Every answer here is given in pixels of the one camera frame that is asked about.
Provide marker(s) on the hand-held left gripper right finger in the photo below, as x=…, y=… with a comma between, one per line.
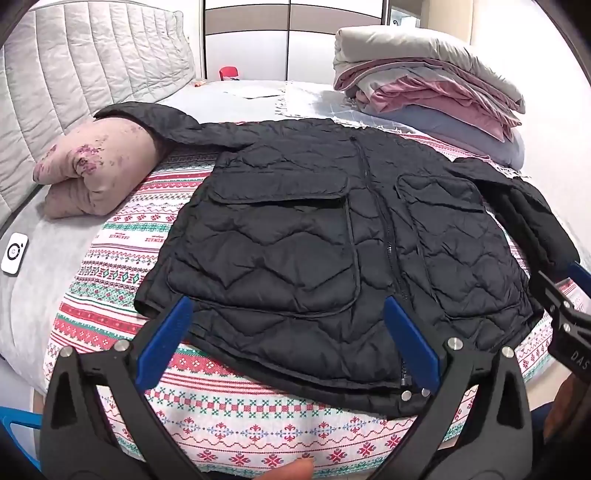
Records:
x=411, y=339

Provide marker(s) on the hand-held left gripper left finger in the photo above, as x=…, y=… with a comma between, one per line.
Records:
x=168, y=337

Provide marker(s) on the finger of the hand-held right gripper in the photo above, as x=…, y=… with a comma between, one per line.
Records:
x=581, y=271
x=551, y=293

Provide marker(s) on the black quilted jacket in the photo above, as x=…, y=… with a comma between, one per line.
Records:
x=300, y=240

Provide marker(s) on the person's right forearm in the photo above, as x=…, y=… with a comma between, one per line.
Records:
x=561, y=406

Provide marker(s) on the person's left hand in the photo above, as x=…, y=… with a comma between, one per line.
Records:
x=295, y=470

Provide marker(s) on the red green patterned blanket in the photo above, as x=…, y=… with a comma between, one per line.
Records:
x=231, y=415

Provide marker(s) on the bed with grey sheet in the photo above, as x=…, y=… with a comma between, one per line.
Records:
x=41, y=295

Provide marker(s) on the white square remote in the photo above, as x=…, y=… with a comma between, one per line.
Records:
x=14, y=254

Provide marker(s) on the lavender pillow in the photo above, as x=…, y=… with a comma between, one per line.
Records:
x=466, y=134

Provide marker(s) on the pink floral pillow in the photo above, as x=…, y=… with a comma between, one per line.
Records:
x=106, y=161

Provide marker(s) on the pink folded blanket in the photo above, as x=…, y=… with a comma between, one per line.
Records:
x=425, y=94

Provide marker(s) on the white paper sheet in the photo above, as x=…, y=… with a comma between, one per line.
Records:
x=251, y=91

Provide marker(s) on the red chair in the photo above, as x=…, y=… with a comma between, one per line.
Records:
x=229, y=73

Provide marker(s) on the stack of folded bedding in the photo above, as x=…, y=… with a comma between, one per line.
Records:
x=415, y=50

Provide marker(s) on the grey quilted headboard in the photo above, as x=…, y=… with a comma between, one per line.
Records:
x=78, y=69

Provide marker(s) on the sliding door wardrobe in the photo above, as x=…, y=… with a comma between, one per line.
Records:
x=295, y=41

